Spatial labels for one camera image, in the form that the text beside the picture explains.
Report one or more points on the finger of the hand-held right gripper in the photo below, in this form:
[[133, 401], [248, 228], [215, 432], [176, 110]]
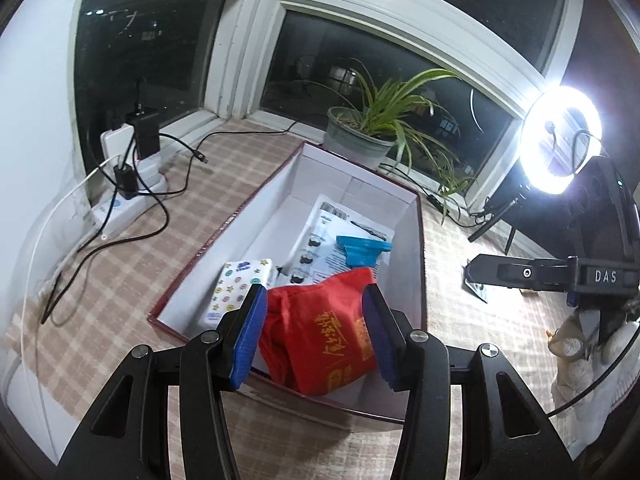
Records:
[[505, 272]]

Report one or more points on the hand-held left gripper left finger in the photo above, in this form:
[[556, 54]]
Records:
[[250, 335]]

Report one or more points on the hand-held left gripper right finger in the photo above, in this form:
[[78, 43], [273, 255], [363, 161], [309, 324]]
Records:
[[377, 340]]

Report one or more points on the star print tissue pack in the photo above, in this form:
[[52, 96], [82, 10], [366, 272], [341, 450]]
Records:
[[240, 280]]

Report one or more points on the red cloth bag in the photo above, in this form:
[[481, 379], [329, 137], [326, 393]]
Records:
[[320, 340]]

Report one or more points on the blue plastic tool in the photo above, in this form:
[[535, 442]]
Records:
[[362, 252]]

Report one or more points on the white cardboard box red rim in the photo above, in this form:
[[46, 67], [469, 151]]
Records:
[[270, 230]]

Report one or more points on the white plastic package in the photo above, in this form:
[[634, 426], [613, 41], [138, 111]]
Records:
[[330, 220]]

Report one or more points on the person's right hand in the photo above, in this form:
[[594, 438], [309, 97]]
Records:
[[615, 375]]

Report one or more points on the white power strip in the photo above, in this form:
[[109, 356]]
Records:
[[112, 215]]

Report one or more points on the small white plug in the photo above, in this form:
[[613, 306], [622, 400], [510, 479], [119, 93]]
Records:
[[150, 170]]

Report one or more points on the small black charger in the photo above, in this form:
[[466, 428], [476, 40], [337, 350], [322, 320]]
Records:
[[125, 180]]

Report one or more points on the potted spider plant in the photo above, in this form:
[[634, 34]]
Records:
[[355, 140]]

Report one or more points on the large black charger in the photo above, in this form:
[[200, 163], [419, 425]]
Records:
[[145, 132]]

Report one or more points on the large white power adapter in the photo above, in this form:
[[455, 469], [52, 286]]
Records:
[[112, 147]]

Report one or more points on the white window frame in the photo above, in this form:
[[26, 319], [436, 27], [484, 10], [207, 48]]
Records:
[[245, 35]]

